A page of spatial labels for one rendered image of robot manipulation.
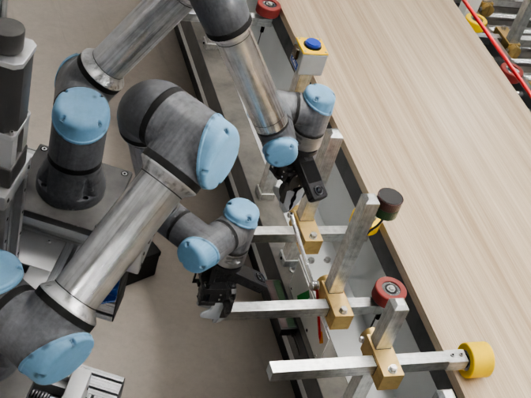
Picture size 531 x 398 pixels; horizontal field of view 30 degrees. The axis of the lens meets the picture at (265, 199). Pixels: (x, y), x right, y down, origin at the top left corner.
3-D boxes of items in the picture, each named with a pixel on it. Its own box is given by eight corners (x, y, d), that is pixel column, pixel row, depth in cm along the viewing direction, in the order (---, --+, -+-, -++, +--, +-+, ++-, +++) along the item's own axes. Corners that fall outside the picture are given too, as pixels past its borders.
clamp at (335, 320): (329, 330, 235) (335, 316, 232) (313, 287, 245) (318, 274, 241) (350, 329, 237) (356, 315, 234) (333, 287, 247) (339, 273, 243)
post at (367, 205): (309, 340, 249) (367, 201, 218) (305, 329, 251) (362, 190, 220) (321, 339, 250) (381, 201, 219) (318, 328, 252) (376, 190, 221)
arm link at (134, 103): (88, 83, 168) (126, 225, 210) (135, 117, 164) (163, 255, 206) (136, 43, 172) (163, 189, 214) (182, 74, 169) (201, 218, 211)
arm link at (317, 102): (299, 78, 226) (335, 83, 228) (288, 116, 233) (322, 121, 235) (304, 99, 220) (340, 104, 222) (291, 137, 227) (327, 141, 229)
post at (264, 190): (258, 200, 283) (299, 72, 254) (254, 188, 286) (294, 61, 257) (273, 200, 284) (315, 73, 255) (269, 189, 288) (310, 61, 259)
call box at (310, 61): (295, 77, 253) (303, 52, 248) (288, 61, 258) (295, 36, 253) (321, 78, 255) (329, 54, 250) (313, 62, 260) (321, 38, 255)
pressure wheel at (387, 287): (367, 331, 241) (382, 300, 234) (357, 306, 247) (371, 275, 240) (397, 329, 244) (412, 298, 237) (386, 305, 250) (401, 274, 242)
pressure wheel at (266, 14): (258, 22, 336) (266, -7, 329) (277, 33, 334) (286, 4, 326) (245, 30, 330) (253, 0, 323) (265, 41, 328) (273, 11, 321)
